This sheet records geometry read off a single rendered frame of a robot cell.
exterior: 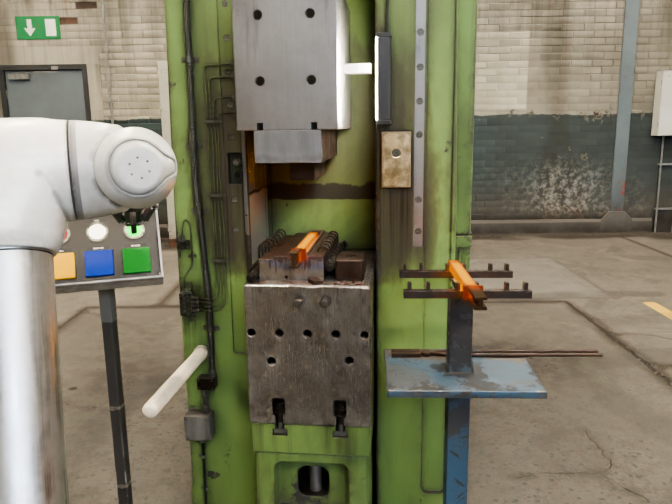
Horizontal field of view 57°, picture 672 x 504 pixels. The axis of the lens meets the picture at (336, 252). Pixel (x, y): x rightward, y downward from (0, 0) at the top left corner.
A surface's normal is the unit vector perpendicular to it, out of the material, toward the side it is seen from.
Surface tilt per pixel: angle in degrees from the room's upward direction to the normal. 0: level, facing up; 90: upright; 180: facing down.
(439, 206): 90
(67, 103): 90
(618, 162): 90
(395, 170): 90
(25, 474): 68
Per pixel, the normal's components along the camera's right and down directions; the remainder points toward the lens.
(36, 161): 0.37, -0.04
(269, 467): -0.11, 0.19
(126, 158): 0.53, 0.15
